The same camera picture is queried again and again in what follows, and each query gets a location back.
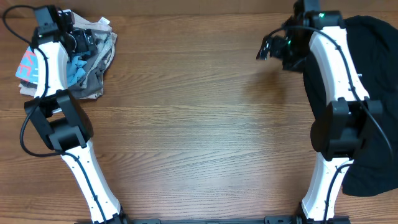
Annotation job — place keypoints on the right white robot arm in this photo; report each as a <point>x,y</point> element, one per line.
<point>342,132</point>

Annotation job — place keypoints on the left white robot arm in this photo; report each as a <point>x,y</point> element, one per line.
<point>58,117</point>

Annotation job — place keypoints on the grey folded shorts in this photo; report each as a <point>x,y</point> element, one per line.
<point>56,68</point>

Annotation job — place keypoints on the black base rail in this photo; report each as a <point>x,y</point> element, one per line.
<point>211,221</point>

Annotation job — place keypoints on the light blue printed t-shirt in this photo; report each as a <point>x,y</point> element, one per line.
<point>27,70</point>

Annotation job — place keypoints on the black t-shirt white logo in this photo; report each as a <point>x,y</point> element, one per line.
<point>373,47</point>

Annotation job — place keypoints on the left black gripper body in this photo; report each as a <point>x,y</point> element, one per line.
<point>79,40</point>

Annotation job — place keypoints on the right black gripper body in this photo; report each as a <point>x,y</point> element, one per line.
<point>285,48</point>

